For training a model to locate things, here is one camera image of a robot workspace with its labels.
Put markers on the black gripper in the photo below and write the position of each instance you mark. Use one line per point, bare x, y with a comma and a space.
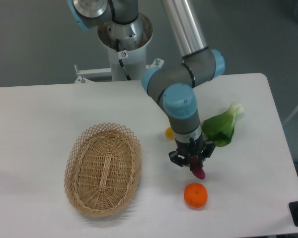
189, 145

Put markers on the purple sweet potato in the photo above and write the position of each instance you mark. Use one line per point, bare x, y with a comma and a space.
196, 168

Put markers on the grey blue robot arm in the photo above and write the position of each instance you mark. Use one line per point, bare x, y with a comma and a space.
171, 89

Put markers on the yellow mango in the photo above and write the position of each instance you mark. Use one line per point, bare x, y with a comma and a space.
169, 133

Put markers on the green bok choy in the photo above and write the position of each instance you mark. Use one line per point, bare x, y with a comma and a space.
220, 128

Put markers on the orange tangerine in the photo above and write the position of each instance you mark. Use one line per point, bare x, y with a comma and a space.
195, 195

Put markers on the woven wicker basket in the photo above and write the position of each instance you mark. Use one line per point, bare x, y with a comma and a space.
103, 170

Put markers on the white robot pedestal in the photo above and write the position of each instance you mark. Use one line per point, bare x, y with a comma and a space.
126, 46

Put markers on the white metal base frame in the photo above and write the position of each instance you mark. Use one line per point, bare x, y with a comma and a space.
105, 74

